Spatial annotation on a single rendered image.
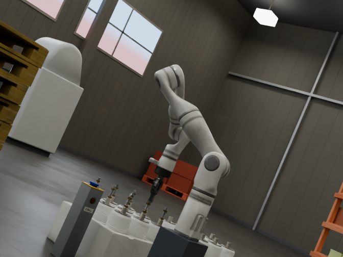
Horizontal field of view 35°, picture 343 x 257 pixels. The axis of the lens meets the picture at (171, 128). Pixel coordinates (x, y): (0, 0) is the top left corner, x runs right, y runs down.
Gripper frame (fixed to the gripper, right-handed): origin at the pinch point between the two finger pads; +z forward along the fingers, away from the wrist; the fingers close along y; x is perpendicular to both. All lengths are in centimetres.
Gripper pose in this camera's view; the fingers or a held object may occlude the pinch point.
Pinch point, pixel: (151, 198)
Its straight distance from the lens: 243.5
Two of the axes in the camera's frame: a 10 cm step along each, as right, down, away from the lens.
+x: -9.0, -4.0, 1.6
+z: -4.1, 9.1, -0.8
